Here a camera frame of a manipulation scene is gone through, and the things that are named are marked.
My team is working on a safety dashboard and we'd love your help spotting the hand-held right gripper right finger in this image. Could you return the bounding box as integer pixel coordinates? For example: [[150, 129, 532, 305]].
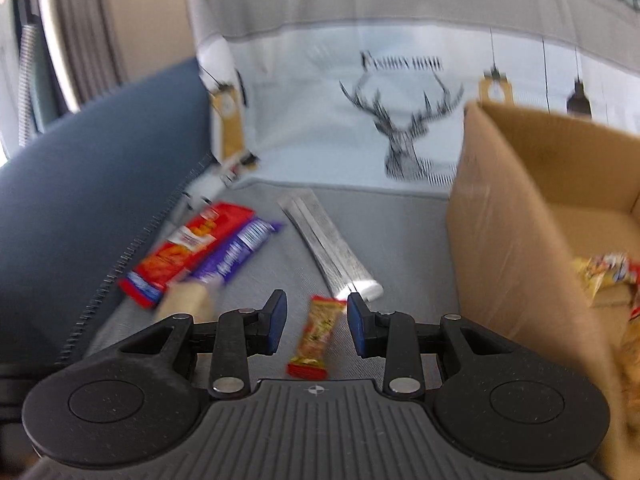
[[346, 291, 523, 401]]

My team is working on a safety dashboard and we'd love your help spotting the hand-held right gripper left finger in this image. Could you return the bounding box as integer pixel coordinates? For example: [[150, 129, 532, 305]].
[[115, 289, 289, 401]]

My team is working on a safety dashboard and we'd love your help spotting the small red gold candy bar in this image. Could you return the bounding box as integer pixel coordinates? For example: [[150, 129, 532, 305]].
[[286, 295, 347, 380]]

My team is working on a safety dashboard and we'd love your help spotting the long glossy foil cracker packet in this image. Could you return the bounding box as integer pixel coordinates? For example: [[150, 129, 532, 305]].
[[277, 190, 385, 303]]

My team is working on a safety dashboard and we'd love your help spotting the red cracker packet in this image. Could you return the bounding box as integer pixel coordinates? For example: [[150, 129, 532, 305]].
[[119, 202, 256, 309]]

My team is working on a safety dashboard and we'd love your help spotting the cardboard box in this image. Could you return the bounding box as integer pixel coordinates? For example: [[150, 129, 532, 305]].
[[445, 100, 640, 480]]

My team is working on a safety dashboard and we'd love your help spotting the yellow snack packet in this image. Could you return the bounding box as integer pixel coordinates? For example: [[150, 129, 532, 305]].
[[572, 252, 640, 308]]

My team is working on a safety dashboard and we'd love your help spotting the purple snack packet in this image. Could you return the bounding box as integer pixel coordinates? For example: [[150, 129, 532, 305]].
[[187, 217, 283, 288]]

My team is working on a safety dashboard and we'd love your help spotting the beige wafer bar packet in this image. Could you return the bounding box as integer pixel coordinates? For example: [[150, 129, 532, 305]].
[[154, 280, 218, 326]]

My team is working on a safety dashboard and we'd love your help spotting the grey deer print sofa cover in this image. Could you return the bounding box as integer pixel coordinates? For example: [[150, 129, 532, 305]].
[[87, 0, 640, 396]]

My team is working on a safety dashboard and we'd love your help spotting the grey curtain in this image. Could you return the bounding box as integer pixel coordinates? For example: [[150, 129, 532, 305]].
[[65, 0, 128, 86]]

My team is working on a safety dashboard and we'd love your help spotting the grey corrugated hose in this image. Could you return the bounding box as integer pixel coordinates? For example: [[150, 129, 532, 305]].
[[17, 22, 40, 148]]

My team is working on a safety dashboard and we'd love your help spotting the white frame bar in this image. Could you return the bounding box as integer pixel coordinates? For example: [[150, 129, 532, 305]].
[[30, 0, 82, 113]]

